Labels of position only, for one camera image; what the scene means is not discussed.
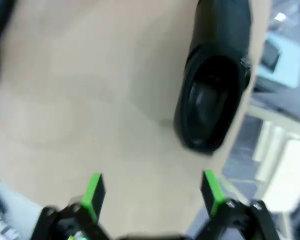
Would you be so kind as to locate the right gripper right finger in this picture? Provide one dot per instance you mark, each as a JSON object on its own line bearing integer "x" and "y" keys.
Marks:
{"x": 215, "y": 197}

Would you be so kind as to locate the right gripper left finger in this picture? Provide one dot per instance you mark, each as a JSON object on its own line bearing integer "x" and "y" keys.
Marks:
{"x": 90, "y": 200}

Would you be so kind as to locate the black shiny leather shoe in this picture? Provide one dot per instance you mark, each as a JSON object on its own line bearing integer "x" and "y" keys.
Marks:
{"x": 215, "y": 37}

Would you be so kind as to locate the light blue storage box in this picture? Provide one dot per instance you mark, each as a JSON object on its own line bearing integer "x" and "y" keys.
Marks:
{"x": 287, "y": 57}

